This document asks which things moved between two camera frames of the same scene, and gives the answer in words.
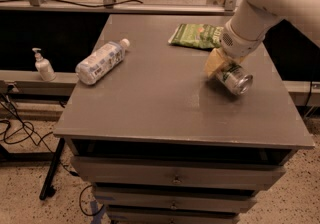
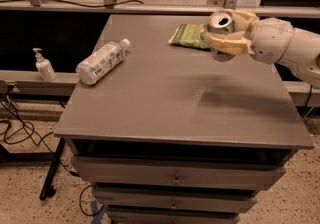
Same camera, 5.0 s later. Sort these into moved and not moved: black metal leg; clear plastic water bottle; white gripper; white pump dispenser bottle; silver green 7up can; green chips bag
Moved: white gripper; silver green 7up can
Not moved: white pump dispenser bottle; clear plastic water bottle; black metal leg; green chips bag
